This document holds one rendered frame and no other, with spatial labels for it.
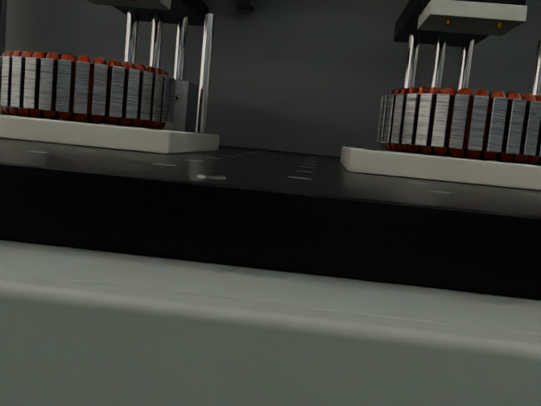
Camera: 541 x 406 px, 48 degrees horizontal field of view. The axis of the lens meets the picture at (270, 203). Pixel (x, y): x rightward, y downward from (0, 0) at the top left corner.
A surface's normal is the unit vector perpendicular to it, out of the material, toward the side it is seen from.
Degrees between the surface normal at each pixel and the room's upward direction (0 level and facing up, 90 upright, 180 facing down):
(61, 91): 90
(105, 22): 90
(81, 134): 90
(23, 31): 90
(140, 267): 0
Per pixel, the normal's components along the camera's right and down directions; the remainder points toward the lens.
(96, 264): 0.09, -0.99
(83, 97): 0.26, 0.13
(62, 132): -0.09, 0.10
